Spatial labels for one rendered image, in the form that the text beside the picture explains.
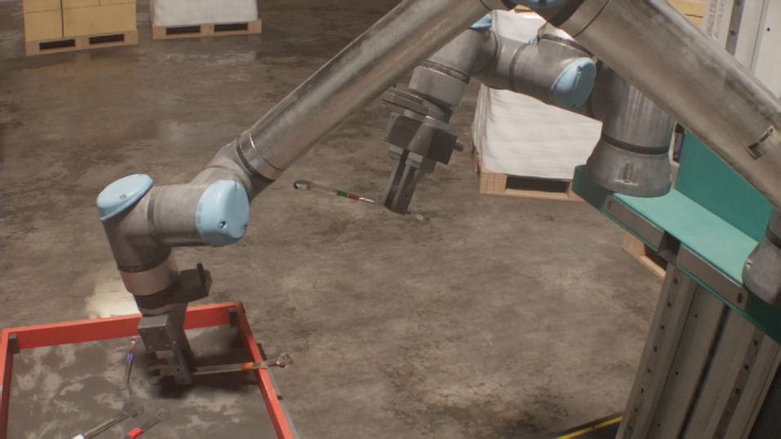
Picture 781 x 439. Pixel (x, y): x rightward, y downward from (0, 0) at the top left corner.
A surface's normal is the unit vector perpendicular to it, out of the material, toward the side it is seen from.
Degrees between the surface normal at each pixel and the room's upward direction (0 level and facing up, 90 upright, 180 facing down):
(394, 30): 71
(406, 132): 67
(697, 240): 0
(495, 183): 90
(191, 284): 12
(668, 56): 86
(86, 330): 90
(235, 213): 79
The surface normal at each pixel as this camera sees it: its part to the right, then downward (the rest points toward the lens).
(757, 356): -0.91, 0.12
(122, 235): -0.10, 0.54
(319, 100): -0.30, 0.24
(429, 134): -0.76, -0.20
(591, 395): 0.07, -0.89
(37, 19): 0.47, 0.43
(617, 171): -0.56, -0.01
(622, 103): -0.67, 0.29
